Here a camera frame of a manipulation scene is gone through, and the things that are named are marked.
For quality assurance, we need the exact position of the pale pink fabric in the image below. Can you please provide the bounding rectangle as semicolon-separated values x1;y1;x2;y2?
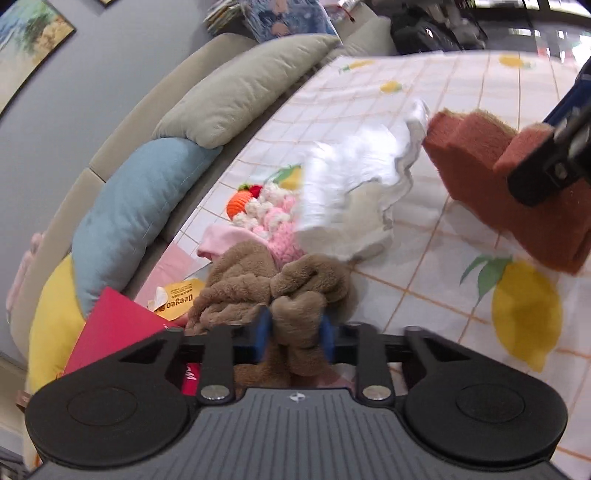
6;232;43;317

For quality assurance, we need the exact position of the yellow pillow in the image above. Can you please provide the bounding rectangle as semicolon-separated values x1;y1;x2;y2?
27;253;88;395

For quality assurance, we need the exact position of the white cloth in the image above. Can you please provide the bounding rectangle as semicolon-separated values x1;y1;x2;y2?
294;98;431;261

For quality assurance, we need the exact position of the brown fluffy towel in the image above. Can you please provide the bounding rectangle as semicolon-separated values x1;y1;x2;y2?
185;240;358;384

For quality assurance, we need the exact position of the blue patterned cushion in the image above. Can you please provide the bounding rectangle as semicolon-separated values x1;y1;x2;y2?
244;0;340;43

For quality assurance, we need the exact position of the lemon print checked blanket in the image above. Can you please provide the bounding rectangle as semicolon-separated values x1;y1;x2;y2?
173;50;591;478

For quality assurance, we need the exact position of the rust red towel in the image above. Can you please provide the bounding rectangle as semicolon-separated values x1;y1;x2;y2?
422;108;591;276

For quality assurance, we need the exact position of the black backpack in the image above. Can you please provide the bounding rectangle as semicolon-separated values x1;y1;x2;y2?
390;4;488;55

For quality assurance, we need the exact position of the grey green pillow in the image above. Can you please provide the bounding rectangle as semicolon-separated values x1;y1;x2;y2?
152;33;342;149

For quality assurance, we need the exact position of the red folder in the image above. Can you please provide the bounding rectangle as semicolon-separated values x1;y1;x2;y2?
62;287;204;398

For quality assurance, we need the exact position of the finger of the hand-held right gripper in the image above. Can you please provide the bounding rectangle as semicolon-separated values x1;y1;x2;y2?
506;117;591;207
541;60;591;132

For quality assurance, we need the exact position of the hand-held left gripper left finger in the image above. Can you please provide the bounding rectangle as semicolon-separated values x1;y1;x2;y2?
108;307;274;403

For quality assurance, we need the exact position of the framed wall picture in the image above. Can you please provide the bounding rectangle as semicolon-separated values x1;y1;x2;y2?
0;0;77;116

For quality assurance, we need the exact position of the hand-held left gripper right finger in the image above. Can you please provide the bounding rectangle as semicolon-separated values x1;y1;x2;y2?
318;314;468;403

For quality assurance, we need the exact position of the yellow packet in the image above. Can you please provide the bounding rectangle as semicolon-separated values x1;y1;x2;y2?
147;277;207;322

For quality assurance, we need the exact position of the blue pillow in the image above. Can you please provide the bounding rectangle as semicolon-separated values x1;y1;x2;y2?
71;137;225;319

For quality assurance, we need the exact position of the stack of books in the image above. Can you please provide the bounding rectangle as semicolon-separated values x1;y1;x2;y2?
205;0;252;35

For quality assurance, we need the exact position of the crochet cake toy with fruits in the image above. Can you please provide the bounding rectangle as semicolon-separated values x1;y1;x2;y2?
226;182;308;268

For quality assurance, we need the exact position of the beige sofa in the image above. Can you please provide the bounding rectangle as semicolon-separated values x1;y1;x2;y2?
8;2;399;370

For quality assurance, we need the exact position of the pink cloth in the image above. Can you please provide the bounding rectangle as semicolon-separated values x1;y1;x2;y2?
198;224;259;261

